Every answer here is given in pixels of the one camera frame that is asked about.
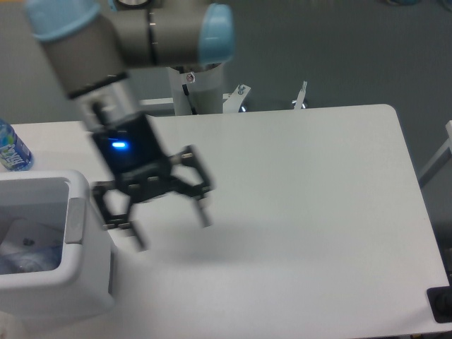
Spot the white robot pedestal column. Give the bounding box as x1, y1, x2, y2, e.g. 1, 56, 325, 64
167, 63, 225, 116

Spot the white frame at right edge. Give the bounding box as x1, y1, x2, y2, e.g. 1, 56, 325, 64
417, 121, 451, 189

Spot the white plastic trash can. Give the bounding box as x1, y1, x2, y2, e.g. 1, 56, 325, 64
1, 170, 115, 318

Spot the black object at table corner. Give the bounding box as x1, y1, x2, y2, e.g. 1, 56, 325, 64
427, 286, 451, 323

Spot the clear water bottle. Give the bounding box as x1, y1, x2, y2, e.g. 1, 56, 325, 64
1, 246, 63, 275

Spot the black cable on pedestal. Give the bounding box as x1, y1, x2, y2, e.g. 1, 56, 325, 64
178, 66, 198, 115

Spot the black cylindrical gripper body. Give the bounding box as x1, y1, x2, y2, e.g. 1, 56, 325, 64
91, 112, 173, 205

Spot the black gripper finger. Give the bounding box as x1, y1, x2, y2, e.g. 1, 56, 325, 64
90, 179, 149, 252
169, 145, 214, 228

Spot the white pedestal base frame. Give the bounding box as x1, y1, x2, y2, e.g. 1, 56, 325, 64
140, 81, 308, 113

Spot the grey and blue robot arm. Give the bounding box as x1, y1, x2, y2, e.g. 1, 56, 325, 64
24, 1, 235, 249

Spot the clear plastic bag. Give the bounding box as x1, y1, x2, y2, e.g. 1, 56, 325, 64
1, 218, 64, 256

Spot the blue labelled drink bottle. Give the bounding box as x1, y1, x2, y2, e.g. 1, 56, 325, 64
1, 119, 34, 172

